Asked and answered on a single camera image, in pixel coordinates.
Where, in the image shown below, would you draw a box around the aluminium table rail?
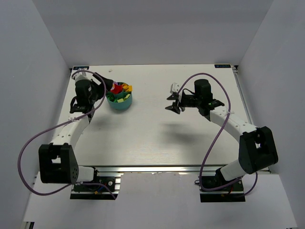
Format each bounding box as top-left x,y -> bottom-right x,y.
78,164 -> 227,174
232,65 -> 253,124

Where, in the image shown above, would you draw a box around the aluminium right table rail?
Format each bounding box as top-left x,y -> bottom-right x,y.
232,65 -> 253,124

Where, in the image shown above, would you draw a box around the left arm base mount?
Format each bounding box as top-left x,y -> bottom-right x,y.
70,176 -> 121,200

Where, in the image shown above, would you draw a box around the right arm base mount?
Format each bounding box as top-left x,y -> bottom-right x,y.
194,179 -> 245,203

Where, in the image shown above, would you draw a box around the teal divided round container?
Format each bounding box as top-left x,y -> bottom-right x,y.
106,82 -> 132,111

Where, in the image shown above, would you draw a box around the aluminium front table rail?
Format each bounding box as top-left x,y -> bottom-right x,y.
78,164 -> 227,174

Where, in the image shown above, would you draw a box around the green lego plate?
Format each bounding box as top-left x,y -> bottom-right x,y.
107,94 -> 115,102

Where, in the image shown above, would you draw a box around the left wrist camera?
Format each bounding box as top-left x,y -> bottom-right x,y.
71,71 -> 88,82

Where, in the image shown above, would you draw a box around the red arched lego brick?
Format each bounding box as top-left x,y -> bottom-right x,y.
110,83 -> 123,94

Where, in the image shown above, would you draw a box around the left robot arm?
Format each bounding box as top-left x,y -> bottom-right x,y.
39,70 -> 114,184

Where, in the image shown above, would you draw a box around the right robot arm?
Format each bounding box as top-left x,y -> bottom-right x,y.
166,79 -> 278,185

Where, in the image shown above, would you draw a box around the purple cable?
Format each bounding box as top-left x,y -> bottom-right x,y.
18,70 -> 117,200
177,73 -> 258,197

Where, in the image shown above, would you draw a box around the right table logo sticker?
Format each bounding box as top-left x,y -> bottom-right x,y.
214,64 -> 231,68

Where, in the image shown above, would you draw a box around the orange square lego brick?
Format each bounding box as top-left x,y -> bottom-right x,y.
122,83 -> 129,91

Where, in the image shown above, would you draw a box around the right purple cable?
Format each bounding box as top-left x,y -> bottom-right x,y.
177,73 -> 258,197

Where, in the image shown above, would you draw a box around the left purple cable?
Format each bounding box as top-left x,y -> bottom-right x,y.
18,70 -> 117,200

